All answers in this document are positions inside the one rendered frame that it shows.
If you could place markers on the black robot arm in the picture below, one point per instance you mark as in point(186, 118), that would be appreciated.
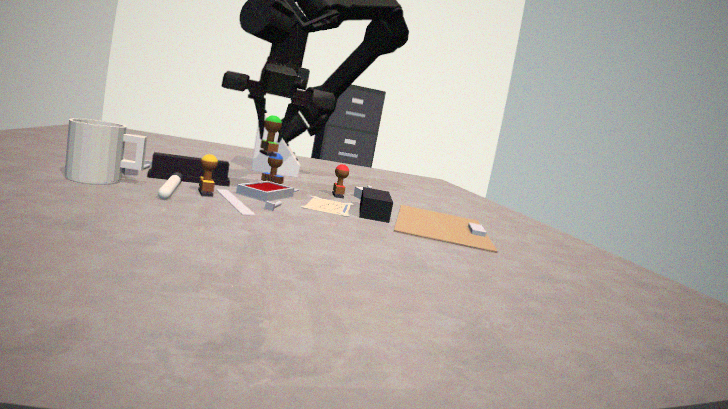
point(282, 23)

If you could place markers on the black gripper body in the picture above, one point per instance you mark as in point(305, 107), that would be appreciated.
point(238, 81)

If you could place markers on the cream paper card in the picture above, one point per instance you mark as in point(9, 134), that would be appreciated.
point(328, 206)

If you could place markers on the rubber stamp with blue handle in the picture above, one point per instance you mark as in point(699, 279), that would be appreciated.
point(275, 163)

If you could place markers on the white flat strip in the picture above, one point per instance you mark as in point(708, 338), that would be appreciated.
point(235, 202)

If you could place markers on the white mug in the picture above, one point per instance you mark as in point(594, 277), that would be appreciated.
point(95, 151)

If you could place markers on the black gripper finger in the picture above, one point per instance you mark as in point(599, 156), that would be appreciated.
point(260, 104)
point(291, 112)

